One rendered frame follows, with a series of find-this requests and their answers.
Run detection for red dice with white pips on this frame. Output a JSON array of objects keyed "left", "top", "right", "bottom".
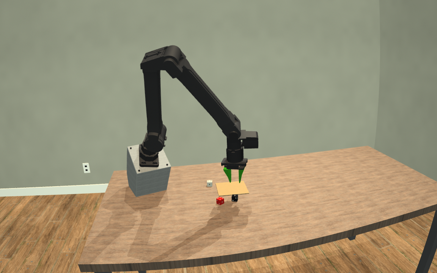
[{"left": 216, "top": 197, "right": 224, "bottom": 205}]

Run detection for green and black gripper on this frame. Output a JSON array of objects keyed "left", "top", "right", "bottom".
[{"left": 221, "top": 148, "right": 248, "bottom": 183}]

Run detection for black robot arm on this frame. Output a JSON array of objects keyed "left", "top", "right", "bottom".
[{"left": 139, "top": 45, "right": 258, "bottom": 167}]

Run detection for tan flat mat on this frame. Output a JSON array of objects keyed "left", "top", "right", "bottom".
[{"left": 216, "top": 181, "right": 249, "bottom": 196}]

